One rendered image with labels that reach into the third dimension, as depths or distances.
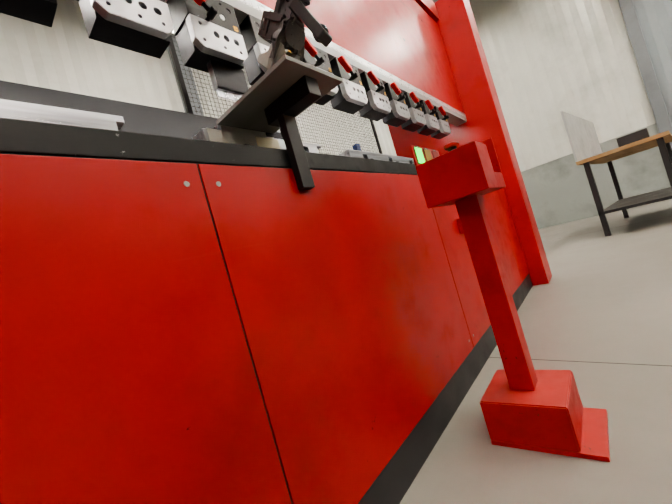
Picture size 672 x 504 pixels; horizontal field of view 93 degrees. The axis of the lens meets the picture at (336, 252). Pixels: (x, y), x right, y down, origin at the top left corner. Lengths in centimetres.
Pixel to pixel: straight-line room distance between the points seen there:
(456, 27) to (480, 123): 75
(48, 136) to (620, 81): 794
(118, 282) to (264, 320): 24
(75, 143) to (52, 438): 37
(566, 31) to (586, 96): 127
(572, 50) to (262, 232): 792
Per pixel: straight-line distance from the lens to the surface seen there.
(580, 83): 815
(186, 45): 101
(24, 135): 58
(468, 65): 298
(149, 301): 54
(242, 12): 116
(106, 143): 59
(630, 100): 798
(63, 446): 52
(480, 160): 87
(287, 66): 74
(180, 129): 150
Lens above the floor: 60
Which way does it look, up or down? 1 degrees up
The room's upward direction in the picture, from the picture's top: 16 degrees counter-clockwise
